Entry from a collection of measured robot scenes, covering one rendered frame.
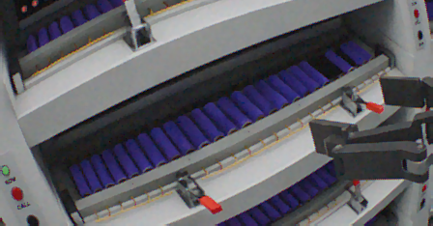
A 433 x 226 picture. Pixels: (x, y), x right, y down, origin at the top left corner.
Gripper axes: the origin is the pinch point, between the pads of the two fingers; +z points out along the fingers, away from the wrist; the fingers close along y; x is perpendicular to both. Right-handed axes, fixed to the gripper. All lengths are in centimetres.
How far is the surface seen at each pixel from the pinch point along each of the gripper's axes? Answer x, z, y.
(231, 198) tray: -9.0, 20.7, -8.5
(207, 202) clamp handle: -6.3, 16.4, -12.5
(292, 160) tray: -8.4, 20.9, 0.7
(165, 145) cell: -1.6, 29.0, -11.5
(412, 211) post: -40, 27, 31
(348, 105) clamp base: -6.4, 22.5, 13.3
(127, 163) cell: -1.7, 28.7, -17.6
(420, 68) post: -7.5, 20.3, 33.9
